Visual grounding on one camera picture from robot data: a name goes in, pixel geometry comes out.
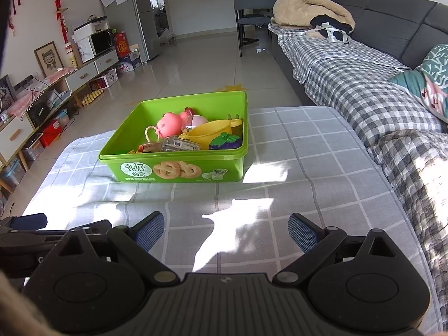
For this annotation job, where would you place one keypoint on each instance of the clear ball with beads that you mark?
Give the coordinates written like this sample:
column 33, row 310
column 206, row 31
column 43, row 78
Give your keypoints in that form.
column 197, row 121

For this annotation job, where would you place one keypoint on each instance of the framed cartoon picture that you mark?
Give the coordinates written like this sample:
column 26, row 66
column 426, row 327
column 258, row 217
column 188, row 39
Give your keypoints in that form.
column 49, row 59

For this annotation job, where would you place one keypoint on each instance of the green plastic box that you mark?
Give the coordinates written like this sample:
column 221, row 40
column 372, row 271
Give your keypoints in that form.
column 231, row 168

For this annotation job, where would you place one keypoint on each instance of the dark framed picture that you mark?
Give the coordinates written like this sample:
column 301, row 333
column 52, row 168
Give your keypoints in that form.
column 7, row 89

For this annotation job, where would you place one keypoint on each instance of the clear plastic case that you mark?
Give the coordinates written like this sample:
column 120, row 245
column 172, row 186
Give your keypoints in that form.
column 178, row 144

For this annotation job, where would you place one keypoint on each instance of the translucent brown toy figure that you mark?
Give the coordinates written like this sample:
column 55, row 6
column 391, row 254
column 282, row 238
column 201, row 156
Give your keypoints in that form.
column 150, row 147

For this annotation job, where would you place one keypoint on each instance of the pink lace cloth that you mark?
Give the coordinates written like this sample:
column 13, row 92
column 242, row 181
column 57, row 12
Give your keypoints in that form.
column 21, row 106

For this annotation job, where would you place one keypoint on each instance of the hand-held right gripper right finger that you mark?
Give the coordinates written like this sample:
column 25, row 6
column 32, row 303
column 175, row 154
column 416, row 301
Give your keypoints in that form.
column 301, row 232

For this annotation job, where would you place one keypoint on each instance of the white microwave oven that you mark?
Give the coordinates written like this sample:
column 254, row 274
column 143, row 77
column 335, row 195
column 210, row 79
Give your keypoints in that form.
column 91, row 26

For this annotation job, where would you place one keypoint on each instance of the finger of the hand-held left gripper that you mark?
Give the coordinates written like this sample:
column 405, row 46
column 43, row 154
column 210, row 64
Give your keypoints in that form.
column 35, row 238
column 28, row 222

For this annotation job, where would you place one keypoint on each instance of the beige blanket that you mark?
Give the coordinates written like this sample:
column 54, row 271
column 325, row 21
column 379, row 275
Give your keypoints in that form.
column 301, row 10

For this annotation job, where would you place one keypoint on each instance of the red storage box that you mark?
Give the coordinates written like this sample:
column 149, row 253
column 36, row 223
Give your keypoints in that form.
column 50, row 134

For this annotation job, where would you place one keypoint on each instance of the teal patterned cushion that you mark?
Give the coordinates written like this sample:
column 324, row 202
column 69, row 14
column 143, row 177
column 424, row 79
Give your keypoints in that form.
column 413, row 84

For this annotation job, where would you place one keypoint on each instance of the silver refrigerator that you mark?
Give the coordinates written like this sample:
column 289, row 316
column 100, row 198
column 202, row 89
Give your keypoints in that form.
column 140, row 24

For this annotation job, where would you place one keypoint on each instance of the black microwave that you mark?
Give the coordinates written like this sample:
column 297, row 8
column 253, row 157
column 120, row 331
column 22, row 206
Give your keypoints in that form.
column 101, row 42

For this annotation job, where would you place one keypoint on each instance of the plaid blanket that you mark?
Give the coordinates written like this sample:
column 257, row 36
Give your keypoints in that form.
column 350, row 77

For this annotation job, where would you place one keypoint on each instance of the yellow toy pot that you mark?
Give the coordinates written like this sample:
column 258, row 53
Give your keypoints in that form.
column 206, row 133

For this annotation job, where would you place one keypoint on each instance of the red gourd wall ornament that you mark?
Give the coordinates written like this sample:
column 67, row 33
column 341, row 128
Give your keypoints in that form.
column 14, row 0

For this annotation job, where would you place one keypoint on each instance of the purple toy grapes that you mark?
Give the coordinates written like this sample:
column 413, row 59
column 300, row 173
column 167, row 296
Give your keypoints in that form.
column 224, row 143

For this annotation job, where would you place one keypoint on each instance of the pack of yellow bottles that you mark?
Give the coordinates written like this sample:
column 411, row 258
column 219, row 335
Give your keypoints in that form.
column 92, row 98

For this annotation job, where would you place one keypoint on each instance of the wooden white cabinet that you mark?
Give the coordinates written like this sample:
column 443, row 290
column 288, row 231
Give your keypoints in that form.
column 14, row 136

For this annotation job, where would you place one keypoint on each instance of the cardboard carton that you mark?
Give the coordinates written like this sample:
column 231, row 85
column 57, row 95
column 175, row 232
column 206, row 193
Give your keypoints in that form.
column 134, row 56

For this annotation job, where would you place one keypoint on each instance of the grey checked tablecloth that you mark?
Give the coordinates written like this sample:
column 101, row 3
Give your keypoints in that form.
column 280, row 182

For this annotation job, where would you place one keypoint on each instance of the dark grey sofa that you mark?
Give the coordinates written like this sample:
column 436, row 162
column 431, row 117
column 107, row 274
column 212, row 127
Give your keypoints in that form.
column 385, row 17

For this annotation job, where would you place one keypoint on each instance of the white box with red print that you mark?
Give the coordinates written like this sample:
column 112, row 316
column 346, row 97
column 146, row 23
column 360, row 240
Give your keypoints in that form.
column 106, row 78

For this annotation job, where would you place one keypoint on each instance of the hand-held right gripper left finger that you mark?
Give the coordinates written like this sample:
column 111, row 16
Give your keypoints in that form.
column 150, row 231

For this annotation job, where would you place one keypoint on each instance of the pink pig toy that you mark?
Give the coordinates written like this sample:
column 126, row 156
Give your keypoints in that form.
column 169, row 124

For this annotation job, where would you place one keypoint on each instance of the red gift box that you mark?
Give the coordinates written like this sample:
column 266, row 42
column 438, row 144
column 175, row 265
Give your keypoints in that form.
column 121, row 45

